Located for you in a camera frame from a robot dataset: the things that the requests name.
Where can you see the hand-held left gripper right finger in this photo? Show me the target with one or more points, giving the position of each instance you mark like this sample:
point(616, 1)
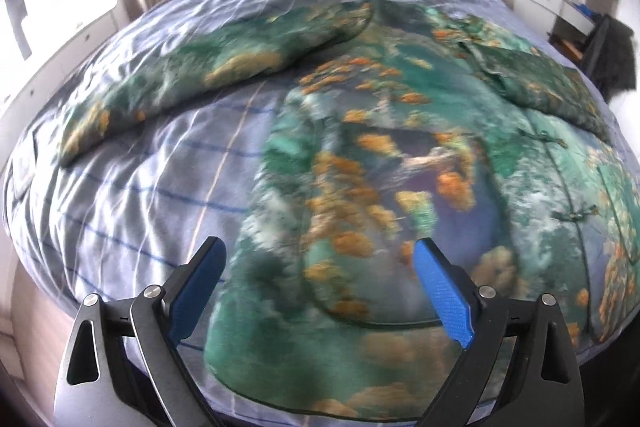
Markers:
point(445, 292)

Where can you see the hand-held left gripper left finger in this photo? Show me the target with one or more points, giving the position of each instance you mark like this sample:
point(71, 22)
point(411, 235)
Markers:
point(197, 292)

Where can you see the green patterned padded jacket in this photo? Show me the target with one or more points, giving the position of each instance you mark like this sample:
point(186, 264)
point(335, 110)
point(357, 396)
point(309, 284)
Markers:
point(390, 132)

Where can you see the bed with blue checked duvet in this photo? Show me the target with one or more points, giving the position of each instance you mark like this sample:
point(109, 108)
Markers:
point(150, 167)

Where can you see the wooden chair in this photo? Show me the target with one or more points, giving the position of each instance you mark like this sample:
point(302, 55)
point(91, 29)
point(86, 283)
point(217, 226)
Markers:
point(570, 43)

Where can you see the black jacket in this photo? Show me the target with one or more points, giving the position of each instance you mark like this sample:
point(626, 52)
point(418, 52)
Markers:
point(617, 57)

